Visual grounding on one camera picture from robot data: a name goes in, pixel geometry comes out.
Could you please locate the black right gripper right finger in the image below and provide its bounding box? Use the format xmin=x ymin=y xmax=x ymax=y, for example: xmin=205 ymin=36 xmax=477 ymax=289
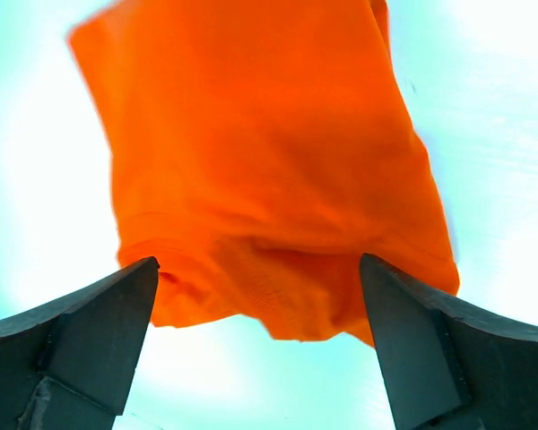
xmin=360 ymin=254 xmax=538 ymax=430

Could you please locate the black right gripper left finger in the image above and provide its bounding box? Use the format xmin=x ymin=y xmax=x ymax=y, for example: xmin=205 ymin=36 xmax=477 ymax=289
xmin=0 ymin=257 xmax=159 ymax=430

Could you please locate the orange t-shirt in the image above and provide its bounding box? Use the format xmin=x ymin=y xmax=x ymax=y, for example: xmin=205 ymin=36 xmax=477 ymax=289
xmin=68 ymin=1 xmax=459 ymax=344

